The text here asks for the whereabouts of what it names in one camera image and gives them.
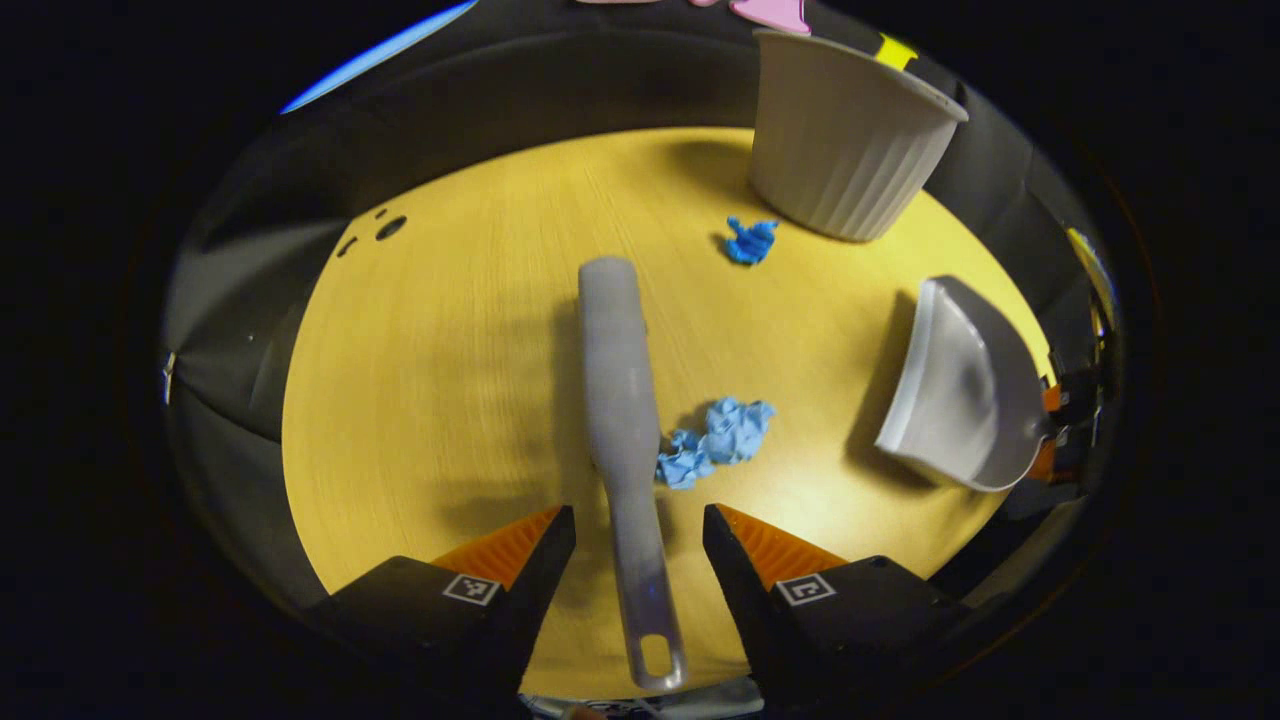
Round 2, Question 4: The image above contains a white ribbed garbage bin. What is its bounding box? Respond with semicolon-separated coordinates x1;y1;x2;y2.
750;28;969;244

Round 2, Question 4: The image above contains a large light blue paper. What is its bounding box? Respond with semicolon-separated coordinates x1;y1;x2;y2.
703;396;777;465

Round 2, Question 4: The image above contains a dark blue paper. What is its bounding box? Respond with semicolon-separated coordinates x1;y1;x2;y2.
724;216;780;266

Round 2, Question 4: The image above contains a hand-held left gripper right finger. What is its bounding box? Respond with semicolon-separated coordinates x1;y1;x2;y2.
703;503;966;720

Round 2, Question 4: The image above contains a small light blue paper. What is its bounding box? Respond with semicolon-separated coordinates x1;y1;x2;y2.
656;430;715;491

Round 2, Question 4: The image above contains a small grey broom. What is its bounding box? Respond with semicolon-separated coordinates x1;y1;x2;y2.
578;256;689;693

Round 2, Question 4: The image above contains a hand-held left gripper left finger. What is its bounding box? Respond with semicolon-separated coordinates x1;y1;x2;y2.
305;505;578;720

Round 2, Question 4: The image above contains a grey dustpan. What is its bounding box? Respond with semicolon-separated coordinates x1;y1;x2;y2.
875;276;1053;493

